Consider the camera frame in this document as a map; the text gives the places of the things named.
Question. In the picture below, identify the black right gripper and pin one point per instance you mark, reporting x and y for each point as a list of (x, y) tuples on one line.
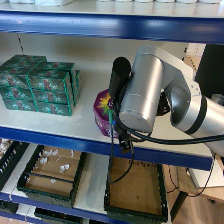
[(120, 76)]

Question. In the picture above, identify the purple Quality Street tub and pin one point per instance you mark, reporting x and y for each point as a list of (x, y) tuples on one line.
[(101, 113)]

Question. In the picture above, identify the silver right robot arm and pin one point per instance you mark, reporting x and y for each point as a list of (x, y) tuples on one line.
[(143, 86)]

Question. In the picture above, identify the green chocolate box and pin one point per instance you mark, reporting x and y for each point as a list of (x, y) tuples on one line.
[(77, 78), (20, 105), (23, 61), (50, 85), (13, 81), (51, 97), (56, 65), (16, 93), (55, 109)]

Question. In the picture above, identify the white shelf upright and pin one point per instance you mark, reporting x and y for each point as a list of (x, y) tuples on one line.
[(191, 50)]

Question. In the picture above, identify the black panel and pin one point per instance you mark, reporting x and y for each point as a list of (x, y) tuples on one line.
[(211, 70)]

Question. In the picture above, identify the white plastic bag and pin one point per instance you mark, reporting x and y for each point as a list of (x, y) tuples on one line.
[(53, 2)]

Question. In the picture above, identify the white container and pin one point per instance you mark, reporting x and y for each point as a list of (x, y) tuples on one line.
[(21, 1), (186, 1), (210, 1)]

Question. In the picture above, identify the white crumpled wrapper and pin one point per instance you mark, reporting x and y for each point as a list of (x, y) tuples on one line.
[(4, 146), (64, 168), (53, 180), (45, 160)]

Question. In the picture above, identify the brown cardboard liner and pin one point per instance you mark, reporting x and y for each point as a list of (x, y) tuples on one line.
[(40, 185), (133, 186)]

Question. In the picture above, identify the black plastic crate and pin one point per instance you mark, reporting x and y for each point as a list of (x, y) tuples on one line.
[(56, 216), (43, 196), (15, 156), (133, 215), (8, 206)]

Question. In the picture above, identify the white flat board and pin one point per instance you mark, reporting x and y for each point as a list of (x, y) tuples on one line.
[(206, 178)]

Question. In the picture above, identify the black stand leg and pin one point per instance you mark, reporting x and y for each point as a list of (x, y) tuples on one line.
[(178, 205)]

